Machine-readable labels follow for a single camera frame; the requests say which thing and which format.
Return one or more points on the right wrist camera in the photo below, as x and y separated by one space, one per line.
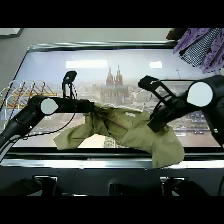
153 85

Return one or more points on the purple garment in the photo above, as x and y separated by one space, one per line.
213 56

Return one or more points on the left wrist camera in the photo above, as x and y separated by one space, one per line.
69 80

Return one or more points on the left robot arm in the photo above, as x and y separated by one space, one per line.
23 120

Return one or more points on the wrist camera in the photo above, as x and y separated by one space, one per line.
153 85
69 80

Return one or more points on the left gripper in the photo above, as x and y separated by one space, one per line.
83 106

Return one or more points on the khaki shirt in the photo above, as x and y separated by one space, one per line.
133 130

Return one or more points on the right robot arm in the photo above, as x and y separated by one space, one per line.
210 96

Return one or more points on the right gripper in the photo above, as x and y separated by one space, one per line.
160 121

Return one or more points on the silver frame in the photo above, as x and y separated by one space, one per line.
100 163

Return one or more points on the black and white checked garment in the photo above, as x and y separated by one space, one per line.
200 50

